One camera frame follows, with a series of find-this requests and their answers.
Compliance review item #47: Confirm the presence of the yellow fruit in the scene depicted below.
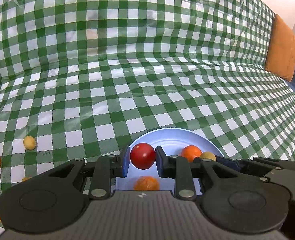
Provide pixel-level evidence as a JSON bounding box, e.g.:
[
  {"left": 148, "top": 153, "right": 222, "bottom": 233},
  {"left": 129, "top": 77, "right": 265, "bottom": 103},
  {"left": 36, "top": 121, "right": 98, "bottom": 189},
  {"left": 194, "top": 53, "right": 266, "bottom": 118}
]
[
  {"left": 23, "top": 135, "right": 36, "bottom": 151},
  {"left": 200, "top": 151, "right": 216, "bottom": 161},
  {"left": 22, "top": 177, "right": 32, "bottom": 182}
]

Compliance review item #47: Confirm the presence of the red cherry tomato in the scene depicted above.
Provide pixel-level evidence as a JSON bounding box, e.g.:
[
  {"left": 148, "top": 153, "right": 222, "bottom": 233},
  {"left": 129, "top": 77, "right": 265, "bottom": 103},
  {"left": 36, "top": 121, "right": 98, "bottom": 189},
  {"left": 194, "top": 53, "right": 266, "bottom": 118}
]
[{"left": 130, "top": 142, "right": 156, "bottom": 170}]

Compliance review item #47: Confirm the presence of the orange mandarin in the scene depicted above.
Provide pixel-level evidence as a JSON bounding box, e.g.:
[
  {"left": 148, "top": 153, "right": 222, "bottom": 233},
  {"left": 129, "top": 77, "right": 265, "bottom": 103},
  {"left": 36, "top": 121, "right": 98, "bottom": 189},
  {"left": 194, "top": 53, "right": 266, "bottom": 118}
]
[{"left": 133, "top": 176, "right": 160, "bottom": 191}]

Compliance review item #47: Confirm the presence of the light blue plate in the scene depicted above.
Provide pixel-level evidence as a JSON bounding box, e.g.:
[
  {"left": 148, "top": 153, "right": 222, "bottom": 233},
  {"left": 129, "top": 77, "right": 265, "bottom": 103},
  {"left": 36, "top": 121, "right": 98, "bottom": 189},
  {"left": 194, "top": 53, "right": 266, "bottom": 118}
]
[{"left": 115, "top": 128, "right": 223, "bottom": 192}]

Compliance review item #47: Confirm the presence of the yellow fruit top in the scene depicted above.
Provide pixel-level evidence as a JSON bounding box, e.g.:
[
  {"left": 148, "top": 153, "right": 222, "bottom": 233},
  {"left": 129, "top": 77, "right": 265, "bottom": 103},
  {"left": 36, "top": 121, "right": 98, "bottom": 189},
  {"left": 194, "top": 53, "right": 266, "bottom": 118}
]
[{"left": 23, "top": 135, "right": 36, "bottom": 151}]

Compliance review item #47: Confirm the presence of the yellow fruit under finger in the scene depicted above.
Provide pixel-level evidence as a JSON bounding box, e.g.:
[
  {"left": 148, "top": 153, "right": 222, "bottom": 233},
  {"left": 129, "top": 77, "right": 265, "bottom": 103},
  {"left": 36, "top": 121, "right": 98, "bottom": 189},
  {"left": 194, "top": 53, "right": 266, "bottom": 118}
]
[{"left": 22, "top": 177, "right": 32, "bottom": 182}]

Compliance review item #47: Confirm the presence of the green white checkered cloth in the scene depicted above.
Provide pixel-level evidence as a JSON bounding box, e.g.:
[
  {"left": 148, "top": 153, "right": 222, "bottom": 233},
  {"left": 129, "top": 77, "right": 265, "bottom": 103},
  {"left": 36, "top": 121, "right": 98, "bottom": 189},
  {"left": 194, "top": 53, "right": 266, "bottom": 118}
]
[{"left": 0, "top": 0, "right": 295, "bottom": 239}]

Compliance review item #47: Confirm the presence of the orange cushion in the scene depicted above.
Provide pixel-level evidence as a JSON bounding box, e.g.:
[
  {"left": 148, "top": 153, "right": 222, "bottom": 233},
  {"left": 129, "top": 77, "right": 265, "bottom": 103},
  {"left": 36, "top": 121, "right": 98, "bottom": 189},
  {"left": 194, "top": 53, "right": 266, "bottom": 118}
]
[{"left": 265, "top": 14, "right": 295, "bottom": 82}]

